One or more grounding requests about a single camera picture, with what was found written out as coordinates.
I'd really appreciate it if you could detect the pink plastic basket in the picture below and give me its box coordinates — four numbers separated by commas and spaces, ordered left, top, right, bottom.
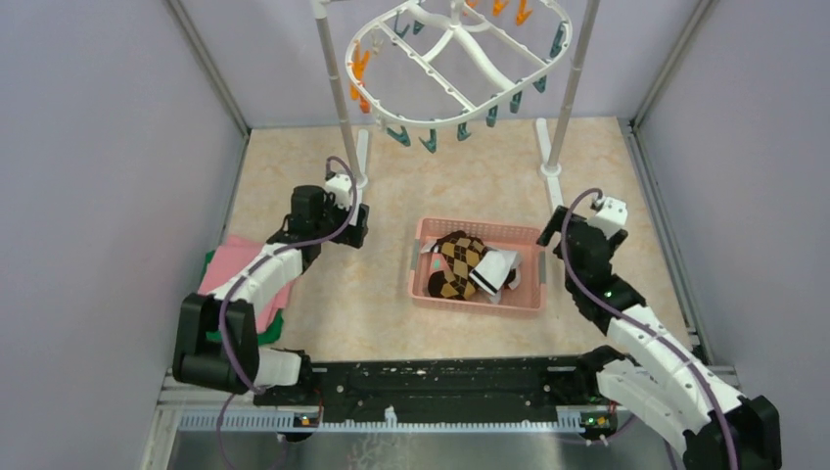
407, 217, 547, 317

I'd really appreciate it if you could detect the brown argyle sock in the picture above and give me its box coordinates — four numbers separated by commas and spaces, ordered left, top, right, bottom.
427, 230, 490, 301

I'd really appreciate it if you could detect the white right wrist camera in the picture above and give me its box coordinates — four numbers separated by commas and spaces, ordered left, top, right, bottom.
587, 196, 628, 240

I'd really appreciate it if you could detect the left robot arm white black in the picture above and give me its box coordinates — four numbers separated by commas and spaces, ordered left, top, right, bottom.
172, 173, 369, 405

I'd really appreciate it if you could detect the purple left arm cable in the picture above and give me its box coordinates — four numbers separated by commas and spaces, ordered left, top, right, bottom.
216, 155, 359, 470

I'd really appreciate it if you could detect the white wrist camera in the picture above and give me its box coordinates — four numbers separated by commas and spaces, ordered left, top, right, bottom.
587, 196, 628, 240
324, 173, 354, 211

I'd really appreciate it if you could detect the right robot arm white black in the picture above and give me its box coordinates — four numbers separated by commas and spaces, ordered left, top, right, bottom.
537, 204, 783, 469

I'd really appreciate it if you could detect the white oval clip hanger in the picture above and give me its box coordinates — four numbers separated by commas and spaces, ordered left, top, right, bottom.
345, 1, 575, 137

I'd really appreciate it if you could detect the white drying rack stand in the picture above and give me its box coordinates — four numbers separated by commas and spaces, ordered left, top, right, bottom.
311, 1, 600, 207

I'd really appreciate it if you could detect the pink dotted sock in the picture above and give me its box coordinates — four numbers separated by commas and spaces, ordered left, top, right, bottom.
425, 253, 447, 290

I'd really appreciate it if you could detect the white black striped sock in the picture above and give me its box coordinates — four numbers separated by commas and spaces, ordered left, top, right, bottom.
419, 241, 440, 254
469, 249, 523, 305

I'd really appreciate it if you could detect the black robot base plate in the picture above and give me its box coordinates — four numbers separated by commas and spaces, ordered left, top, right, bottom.
254, 354, 633, 445

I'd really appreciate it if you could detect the white black striped sock front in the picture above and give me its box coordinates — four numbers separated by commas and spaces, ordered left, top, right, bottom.
419, 241, 440, 254

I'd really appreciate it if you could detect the green folded cloth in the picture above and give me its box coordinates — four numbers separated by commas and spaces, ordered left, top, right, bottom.
202, 250, 287, 348

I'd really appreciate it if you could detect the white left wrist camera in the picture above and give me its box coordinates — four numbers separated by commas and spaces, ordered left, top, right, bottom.
324, 173, 354, 211

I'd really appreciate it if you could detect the pink folded cloth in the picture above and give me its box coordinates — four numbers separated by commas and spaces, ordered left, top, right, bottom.
197, 234, 293, 336

